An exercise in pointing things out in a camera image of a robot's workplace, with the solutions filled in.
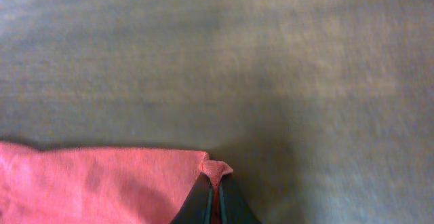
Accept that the red soccer t-shirt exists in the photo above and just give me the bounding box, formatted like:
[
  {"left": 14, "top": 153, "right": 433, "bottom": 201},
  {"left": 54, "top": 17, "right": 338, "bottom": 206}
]
[{"left": 1, "top": 142, "right": 232, "bottom": 223}]

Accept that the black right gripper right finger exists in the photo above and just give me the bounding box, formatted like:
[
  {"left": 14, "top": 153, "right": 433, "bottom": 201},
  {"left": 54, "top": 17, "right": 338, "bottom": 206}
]
[{"left": 218, "top": 174, "right": 261, "bottom": 224}]

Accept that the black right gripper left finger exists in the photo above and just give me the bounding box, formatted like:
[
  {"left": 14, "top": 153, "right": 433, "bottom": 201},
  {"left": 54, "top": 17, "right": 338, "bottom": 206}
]
[{"left": 170, "top": 173, "right": 213, "bottom": 224}]

